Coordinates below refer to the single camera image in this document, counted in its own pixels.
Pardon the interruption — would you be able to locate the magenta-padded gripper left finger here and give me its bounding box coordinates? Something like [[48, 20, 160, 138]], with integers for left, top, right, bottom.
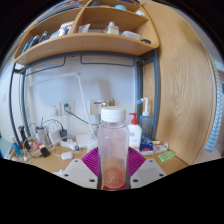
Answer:
[[61, 146, 101, 190]]

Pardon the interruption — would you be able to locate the wooden robot figurine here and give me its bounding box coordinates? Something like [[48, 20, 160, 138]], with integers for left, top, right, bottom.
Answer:
[[89, 98, 116, 116]]

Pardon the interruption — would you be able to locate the small blue box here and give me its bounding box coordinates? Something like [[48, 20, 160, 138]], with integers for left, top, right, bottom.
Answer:
[[139, 139, 154, 153]]

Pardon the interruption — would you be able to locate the white power adapter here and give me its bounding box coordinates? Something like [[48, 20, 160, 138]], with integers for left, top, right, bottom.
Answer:
[[48, 129, 63, 145]]

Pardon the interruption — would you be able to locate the green white striped fabric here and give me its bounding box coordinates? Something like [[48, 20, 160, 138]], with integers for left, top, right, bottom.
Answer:
[[204, 53, 224, 153]]

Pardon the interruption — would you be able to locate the black charger block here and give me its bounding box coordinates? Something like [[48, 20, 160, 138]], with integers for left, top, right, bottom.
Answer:
[[39, 146, 51, 158]]

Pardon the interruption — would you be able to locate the white pump bottle red nozzle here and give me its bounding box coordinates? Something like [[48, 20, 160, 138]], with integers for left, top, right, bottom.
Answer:
[[127, 112, 144, 150]]

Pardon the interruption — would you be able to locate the small white oval device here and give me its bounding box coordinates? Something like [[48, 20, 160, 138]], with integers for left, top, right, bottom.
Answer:
[[60, 151, 74, 161]]

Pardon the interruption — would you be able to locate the white power strip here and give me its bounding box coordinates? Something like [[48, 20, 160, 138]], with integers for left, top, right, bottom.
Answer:
[[59, 139, 81, 151]]

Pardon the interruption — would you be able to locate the steel mug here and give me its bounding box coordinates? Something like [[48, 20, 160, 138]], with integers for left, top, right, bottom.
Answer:
[[36, 125, 48, 144]]

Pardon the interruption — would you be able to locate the grey metal frame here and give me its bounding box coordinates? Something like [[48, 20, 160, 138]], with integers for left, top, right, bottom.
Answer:
[[8, 49, 161, 151]]

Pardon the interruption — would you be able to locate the small green packet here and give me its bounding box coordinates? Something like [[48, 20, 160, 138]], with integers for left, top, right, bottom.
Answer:
[[157, 150, 176, 163]]

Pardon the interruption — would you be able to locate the black handheld device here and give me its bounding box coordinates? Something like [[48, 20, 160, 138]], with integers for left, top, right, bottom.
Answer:
[[17, 125, 30, 150]]

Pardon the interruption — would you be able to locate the wooden shelf unit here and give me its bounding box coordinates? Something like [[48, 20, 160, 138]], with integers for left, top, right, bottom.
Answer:
[[13, 0, 161, 66]]

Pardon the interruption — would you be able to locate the white desk lamp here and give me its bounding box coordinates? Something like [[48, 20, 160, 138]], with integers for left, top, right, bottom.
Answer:
[[29, 71, 99, 153]]

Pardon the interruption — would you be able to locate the clear plastic bottle white cap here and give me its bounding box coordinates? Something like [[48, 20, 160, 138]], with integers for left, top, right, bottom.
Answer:
[[96, 105, 131, 191]]

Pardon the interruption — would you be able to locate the white wall outlet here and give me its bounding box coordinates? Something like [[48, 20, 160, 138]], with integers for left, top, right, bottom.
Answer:
[[49, 102, 63, 117], [63, 101, 76, 116]]

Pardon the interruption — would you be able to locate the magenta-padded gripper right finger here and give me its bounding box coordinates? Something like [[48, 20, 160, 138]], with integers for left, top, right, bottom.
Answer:
[[125, 146, 167, 190]]

